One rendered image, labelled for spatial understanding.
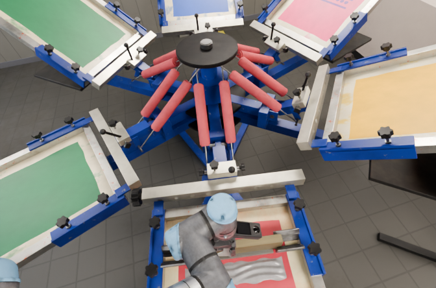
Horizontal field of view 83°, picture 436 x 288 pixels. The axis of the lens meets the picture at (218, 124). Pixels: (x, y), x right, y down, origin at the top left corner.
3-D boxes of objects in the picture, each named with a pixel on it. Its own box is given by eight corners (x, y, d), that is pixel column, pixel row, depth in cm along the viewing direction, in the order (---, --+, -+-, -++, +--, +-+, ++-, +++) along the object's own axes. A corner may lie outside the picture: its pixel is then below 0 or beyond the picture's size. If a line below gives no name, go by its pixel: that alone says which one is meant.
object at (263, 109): (296, 150, 127) (300, 135, 118) (141, 168, 124) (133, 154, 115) (261, 59, 181) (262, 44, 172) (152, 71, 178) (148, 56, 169)
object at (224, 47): (246, 197, 209) (255, 60, 108) (198, 203, 208) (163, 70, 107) (238, 157, 236) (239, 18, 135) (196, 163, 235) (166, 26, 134)
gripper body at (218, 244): (209, 229, 84) (205, 215, 75) (234, 226, 85) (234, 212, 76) (211, 253, 79) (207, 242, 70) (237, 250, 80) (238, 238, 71)
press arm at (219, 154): (230, 183, 110) (230, 177, 106) (216, 184, 109) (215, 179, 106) (225, 151, 121) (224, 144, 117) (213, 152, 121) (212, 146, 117)
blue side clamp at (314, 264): (320, 277, 89) (326, 273, 83) (307, 279, 88) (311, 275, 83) (294, 198, 108) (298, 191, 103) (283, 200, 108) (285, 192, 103)
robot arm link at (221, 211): (198, 201, 62) (226, 184, 65) (202, 218, 71) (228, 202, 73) (213, 228, 58) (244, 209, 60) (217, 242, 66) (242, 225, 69)
